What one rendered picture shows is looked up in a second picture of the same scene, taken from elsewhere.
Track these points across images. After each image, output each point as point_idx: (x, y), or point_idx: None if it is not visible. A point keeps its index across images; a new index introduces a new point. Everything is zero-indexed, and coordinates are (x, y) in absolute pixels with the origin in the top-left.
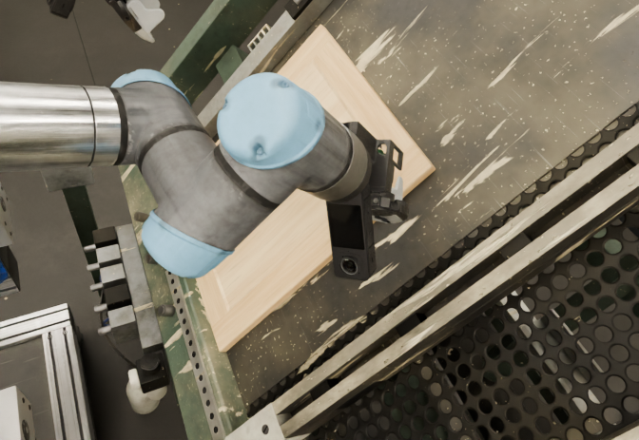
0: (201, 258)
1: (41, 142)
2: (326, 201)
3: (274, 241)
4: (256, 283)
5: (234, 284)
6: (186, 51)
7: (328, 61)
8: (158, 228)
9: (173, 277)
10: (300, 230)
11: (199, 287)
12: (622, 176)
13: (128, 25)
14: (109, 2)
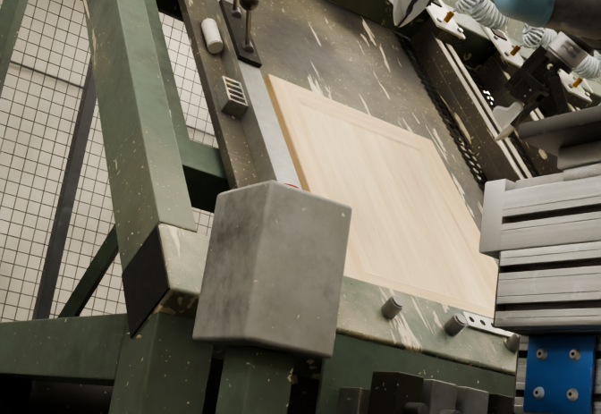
0: None
1: None
2: (561, 81)
3: (448, 238)
4: (480, 274)
5: (478, 291)
6: (166, 114)
7: (311, 99)
8: None
9: (478, 318)
10: (445, 216)
11: None
12: (483, 104)
13: None
14: None
